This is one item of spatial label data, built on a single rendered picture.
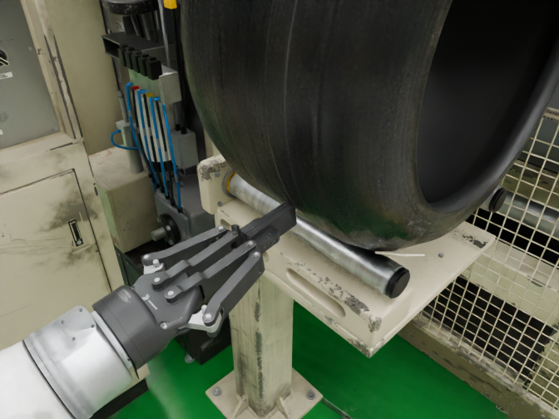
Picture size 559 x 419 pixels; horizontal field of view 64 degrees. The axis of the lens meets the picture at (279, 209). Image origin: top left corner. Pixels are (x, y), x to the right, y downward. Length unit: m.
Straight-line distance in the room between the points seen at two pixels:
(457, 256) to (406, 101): 0.47
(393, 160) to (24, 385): 0.36
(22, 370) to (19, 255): 0.67
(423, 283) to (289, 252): 0.22
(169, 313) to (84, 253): 0.70
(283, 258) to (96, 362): 0.35
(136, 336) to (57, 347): 0.06
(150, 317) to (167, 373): 1.21
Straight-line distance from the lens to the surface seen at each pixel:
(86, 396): 0.43
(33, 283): 1.13
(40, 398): 0.42
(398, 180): 0.45
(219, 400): 1.54
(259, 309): 1.09
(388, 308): 0.62
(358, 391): 1.58
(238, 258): 0.47
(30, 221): 1.05
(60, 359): 0.42
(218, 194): 0.78
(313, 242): 0.65
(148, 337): 0.43
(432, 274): 0.78
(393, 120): 0.40
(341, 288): 0.64
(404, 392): 1.60
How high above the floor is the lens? 1.32
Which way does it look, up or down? 36 degrees down
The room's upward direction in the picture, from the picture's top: straight up
